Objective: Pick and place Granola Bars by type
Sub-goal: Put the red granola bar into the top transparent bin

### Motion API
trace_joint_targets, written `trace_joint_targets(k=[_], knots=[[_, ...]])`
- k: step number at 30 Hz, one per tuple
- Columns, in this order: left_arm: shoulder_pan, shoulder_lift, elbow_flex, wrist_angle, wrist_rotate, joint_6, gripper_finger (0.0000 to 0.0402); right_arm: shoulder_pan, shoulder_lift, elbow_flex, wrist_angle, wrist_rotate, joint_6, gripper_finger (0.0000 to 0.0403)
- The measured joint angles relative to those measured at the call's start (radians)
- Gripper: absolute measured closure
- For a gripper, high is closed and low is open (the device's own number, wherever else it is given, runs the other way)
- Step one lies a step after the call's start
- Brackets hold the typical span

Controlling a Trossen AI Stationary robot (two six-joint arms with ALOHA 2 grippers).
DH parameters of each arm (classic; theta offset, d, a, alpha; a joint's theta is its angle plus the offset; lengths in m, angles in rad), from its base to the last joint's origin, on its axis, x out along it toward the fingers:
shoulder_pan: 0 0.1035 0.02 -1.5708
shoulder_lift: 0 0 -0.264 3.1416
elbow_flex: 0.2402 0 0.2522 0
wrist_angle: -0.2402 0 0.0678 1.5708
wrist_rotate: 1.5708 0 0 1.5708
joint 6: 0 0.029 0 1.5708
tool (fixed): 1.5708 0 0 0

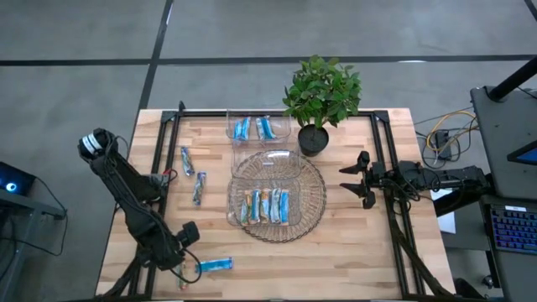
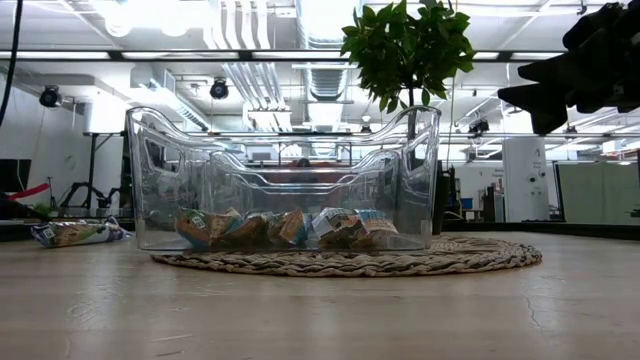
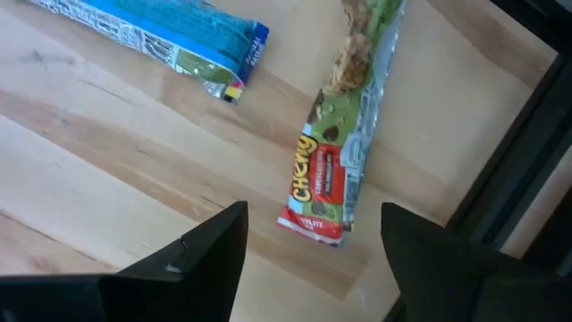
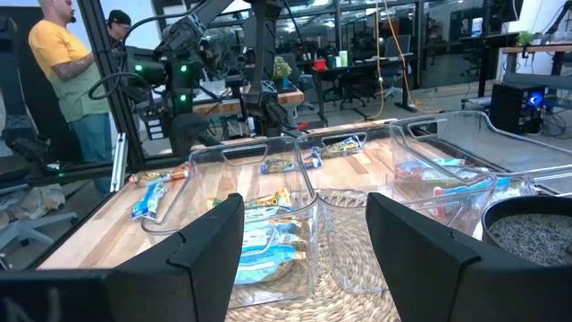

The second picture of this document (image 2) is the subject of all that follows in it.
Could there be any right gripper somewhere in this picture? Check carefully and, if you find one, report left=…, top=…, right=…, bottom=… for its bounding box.
left=497, top=3, right=640, bottom=136

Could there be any blue green orange granola bar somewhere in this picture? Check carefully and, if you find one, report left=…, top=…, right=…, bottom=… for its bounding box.
left=29, top=216, right=134, bottom=250
left=234, top=212, right=274, bottom=247
left=174, top=207, right=215, bottom=247
left=271, top=207, right=310, bottom=246
left=209, top=208, right=244, bottom=246
left=353, top=208, right=400, bottom=249

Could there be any white silver packet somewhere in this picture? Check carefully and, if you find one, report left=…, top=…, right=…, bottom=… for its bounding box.
left=310, top=206, right=360, bottom=249

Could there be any clear plastic bin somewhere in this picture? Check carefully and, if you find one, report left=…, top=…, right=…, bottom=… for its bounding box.
left=243, top=163, right=386, bottom=235
left=125, top=104, right=443, bottom=253
left=205, top=148, right=402, bottom=239

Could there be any white pillar cabinet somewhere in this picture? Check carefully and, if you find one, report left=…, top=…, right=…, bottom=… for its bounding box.
left=501, top=136, right=551, bottom=223

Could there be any grey green partition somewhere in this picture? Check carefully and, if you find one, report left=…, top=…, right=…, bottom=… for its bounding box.
left=553, top=160, right=640, bottom=226

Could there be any green plant in black pot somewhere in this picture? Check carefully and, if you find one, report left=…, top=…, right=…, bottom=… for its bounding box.
left=339, top=0, right=476, bottom=237

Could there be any round woven placemat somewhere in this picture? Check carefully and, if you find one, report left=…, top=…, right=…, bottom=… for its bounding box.
left=150, top=233, right=544, bottom=279

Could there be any black ceiling spot lamp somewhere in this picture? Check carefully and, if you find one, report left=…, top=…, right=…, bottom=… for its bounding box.
left=208, top=77, right=230, bottom=101
left=38, top=84, right=63, bottom=109

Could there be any black metal stand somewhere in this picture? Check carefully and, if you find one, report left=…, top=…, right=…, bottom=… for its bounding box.
left=81, top=129, right=132, bottom=211

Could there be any red foam tube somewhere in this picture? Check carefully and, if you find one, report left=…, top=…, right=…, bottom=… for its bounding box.
left=7, top=182, right=52, bottom=202

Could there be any overhead light bar rail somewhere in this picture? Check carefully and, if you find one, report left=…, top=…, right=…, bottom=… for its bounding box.
left=0, top=48, right=569, bottom=63

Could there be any silver ventilation duct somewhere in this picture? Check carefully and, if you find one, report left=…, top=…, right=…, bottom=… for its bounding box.
left=294, top=0, right=364, bottom=104

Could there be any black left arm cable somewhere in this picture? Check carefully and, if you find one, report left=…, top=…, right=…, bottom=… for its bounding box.
left=0, top=0, right=25, bottom=127

